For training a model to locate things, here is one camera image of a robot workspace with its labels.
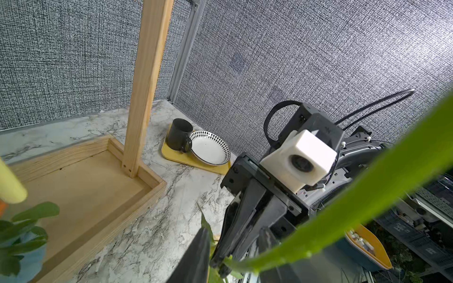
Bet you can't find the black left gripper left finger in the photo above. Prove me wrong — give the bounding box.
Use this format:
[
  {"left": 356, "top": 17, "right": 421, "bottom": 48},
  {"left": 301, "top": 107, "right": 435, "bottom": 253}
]
[{"left": 167, "top": 227, "right": 210, "bottom": 283}]

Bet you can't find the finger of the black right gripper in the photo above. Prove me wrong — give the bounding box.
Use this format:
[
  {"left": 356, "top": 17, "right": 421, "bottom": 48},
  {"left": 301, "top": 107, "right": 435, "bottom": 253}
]
[
  {"left": 210, "top": 179, "right": 266, "bottom": 268},
  {"left": 218, "top": 205, "right": 287, "bottom": 259}
]

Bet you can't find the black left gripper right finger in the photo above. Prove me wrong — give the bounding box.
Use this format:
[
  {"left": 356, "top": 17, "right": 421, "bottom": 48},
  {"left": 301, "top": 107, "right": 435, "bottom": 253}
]
[{"left": 258, "top": 228, "right": 301, "bottom": 283}]

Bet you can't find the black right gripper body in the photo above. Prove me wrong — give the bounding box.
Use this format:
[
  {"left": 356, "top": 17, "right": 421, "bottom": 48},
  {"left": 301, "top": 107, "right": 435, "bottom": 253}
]
[{"left": 221, "top": 152, "right": 309, "bottom": 226}]

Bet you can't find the blue flower with stem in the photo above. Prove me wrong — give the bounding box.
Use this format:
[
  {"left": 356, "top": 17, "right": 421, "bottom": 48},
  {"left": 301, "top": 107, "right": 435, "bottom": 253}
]
[{"left": 1, "top": 202, "right": 60, "bottom": 283}]

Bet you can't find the peach rose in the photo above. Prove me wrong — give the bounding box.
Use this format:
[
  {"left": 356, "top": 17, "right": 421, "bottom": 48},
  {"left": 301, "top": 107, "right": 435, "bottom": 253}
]
[{"left": 208, "top": 95, "right": 453, "bottom": 283}]

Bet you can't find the orange clothespin lowest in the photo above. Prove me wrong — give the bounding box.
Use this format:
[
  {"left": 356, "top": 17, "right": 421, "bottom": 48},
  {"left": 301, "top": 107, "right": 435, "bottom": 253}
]
[{"left": 0, "top": 200, "right": 8, "bottom": 217}]

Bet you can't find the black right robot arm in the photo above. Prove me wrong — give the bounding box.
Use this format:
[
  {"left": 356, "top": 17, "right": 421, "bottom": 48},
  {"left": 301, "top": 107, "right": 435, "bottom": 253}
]
[{"left": 210, "top": 89, "right": 414, "bottom": 279}]

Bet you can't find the wooden clothes rack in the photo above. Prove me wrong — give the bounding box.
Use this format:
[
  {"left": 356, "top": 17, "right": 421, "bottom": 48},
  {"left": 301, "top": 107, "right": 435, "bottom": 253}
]
[{"left": 1, "top": 1, "right": 173, "bottom": 283}]

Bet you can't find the white dotted plate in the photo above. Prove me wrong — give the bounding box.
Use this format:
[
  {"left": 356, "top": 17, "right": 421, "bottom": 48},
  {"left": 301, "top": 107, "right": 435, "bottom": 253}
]
[{"left": 189, "top": 130, "right": 231, "bottom": 166}]

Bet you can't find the yellow tray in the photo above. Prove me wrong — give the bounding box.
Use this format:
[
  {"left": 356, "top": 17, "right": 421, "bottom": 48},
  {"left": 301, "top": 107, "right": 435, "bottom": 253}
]
[{"left": 161, "top": 135, "right": 231, "bottom": 175}]

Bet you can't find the black mug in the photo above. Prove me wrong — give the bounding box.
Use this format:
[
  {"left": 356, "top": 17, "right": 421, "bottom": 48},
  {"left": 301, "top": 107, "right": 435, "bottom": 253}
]
[{"left": 166, "top": 118, "right": 193, "bottom": 153}]

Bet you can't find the yellow bin with items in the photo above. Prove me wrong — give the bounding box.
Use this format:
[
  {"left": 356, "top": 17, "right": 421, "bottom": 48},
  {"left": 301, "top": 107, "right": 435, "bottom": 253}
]
[{"left": 341, "top": 225, "right": 393, "bottom": 272}]

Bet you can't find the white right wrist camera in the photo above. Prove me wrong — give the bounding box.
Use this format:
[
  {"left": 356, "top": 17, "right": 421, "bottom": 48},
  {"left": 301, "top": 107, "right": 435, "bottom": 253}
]
[{"left": 260, "top": 130, "right": 336, "bottom": 193}]

